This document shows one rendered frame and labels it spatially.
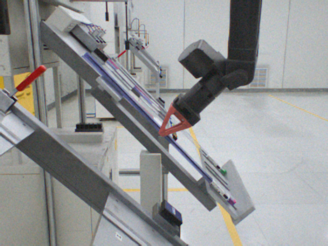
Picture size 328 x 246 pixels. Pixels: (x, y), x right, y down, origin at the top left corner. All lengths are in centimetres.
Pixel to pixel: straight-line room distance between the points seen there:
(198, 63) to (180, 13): 734
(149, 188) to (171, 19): 721
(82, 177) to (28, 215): 101
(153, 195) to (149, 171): 7
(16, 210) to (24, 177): 16
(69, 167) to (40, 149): 6
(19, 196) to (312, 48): 792
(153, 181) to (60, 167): 36
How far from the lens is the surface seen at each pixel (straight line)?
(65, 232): 165
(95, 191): 67
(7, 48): 149
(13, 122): 63
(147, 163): 94
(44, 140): 66
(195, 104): 75
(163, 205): 70
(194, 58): 72
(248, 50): 68
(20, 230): 171
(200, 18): 810
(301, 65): 874
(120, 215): 63
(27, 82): 62
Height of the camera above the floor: 113
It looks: 13 degrees down
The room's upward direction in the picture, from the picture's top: straight up
